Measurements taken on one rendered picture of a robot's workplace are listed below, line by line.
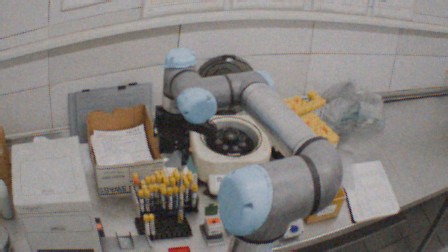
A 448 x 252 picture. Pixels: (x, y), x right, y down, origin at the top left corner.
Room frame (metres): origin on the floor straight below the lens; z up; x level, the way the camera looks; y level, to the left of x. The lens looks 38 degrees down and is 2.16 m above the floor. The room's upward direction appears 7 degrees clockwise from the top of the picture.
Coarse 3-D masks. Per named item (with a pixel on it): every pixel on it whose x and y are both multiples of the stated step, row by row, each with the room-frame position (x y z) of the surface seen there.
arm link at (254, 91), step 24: (240, 72) 1.09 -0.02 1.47; (264, 72) 1.10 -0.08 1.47; (240, 96) 1.02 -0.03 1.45; (264, 96) 0.97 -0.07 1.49; (264, 120) 0.91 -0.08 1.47; (288, 120) 0.88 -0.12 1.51; (288, 144) 0.82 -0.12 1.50; (312, 144) 0.78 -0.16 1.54; (336, 168) 0.71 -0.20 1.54; (336, 192) 0.68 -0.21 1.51
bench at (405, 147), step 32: (384, 96) 2.01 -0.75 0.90; (416, 96) 2.11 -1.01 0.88; (352, 128) 1.74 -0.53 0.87; (384, 128) 1.77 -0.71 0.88; (416, 128) 1.81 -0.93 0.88; (384, 160) 1.55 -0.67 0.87; (416, 160) 1.57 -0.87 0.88; (96, 192) 1.20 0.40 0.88; (416, 192) 1.36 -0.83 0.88; (0, 224) 0.90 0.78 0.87; (128, 224) 1.09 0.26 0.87; (192, 224) 1.14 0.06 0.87; (320, 224) 1.18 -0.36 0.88; (352, 224) 1.18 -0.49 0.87; (384, 224) 1.73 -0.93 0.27
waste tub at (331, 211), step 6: (342, 192) 1.25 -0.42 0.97; (336, 198) 1.27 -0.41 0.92; (342, 198) 1.22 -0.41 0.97; (330, 204) 1.21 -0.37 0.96; (336, 204) 1.21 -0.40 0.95; (342, 204) 1.22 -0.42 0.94; (324, 210) 1.20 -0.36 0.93; (330, 210) 1.21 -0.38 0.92; (336, 210) 1.22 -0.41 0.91; (312, 216) 1.19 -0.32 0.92; (318, 216) 1.19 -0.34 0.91; (324, 216) 1.20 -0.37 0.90; (330, 216) 1.21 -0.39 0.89; (336, 216) 1.22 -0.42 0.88; (306, 222) 1.18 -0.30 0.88; (312, 222) 1.19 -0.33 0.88
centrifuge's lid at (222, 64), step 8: (216, 56) 1.62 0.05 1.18; (224, 56) 1.61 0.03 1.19; (232, 56) 1.61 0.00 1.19; (208, 64) 1.59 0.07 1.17; (216, 64) 1.64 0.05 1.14; (224, 64) 1.66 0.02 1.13; (232, 64) 1.66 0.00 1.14; (240, 64) 1.66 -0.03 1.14; (248, 64) 1.62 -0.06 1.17; (200, 72) 1.58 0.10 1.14; (208, 72) 1.64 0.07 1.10; (216, 72) 1.65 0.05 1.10; (224, 72) 1.66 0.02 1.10; (232, 72) 1.66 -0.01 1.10; (216, 112) 1.57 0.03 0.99; (224, 112) 1.58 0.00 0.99; (232, 112) 1.59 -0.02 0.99
